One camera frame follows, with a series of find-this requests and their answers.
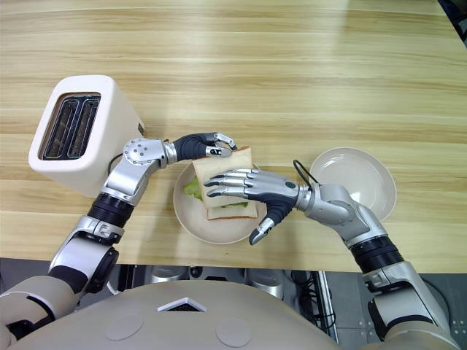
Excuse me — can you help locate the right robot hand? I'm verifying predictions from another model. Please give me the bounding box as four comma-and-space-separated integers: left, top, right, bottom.
203, 168, 301, 246

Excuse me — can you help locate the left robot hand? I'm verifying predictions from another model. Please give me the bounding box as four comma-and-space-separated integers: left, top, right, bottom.
173, 132, 237, 162

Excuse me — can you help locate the bread slice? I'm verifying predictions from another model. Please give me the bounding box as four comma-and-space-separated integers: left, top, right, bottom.
206, 201, 258, 221
191, 145, 253, 210

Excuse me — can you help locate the green lettuce leaf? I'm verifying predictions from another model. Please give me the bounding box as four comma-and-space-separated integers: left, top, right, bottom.
182, 176, 204, 201

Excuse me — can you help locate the cream plate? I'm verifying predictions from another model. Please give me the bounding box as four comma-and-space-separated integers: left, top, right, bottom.
172, 160, 270, 245
309, 147, 397, 222

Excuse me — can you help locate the cream toaster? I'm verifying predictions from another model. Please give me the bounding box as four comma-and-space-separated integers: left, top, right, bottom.
28, 74, 146, 199

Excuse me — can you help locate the robot body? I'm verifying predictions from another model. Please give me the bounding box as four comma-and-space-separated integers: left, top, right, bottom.
14, 279, 340, 350

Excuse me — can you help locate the black cable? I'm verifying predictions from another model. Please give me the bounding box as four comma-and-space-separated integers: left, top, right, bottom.
293, 159, 319, 191
106, 152, 125, 175

